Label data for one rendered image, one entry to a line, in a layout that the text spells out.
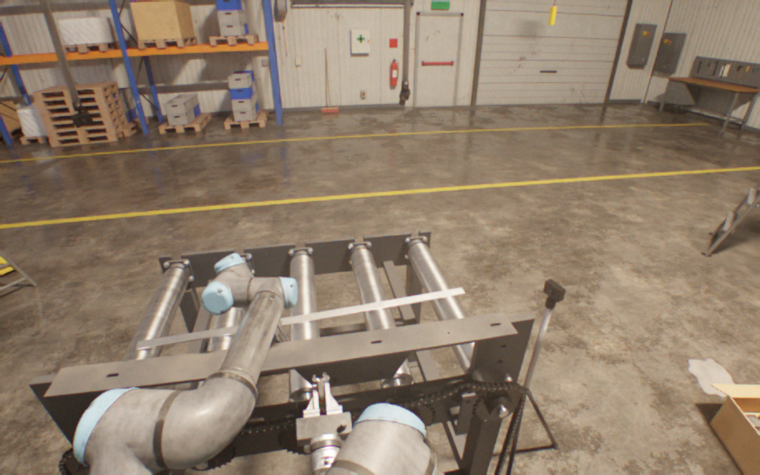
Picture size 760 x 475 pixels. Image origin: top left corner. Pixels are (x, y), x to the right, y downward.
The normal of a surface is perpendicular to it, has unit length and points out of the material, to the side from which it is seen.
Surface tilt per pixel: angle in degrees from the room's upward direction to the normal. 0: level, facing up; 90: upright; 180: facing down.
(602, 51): 90
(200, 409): 25
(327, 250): 90
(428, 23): 90
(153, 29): 90
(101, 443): 53
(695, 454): 0
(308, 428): 15
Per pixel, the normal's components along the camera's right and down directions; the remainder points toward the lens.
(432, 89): 0.19, 0.48
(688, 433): 0.00, -0.87
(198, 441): 0.56, 0.02
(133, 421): 0.00, -0.58
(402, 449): 0.54, -0.56
